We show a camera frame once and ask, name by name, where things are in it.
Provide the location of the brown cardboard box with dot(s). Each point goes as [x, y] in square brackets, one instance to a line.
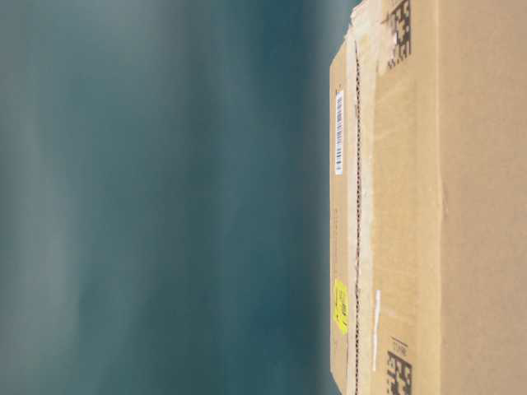
[428, 220]

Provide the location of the blue table cloth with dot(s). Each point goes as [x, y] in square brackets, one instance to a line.
[165, 196]

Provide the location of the white barcode label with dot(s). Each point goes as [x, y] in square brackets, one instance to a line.
[339, 127]

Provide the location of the yellow sticker label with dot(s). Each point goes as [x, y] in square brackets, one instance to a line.
[340, 305]

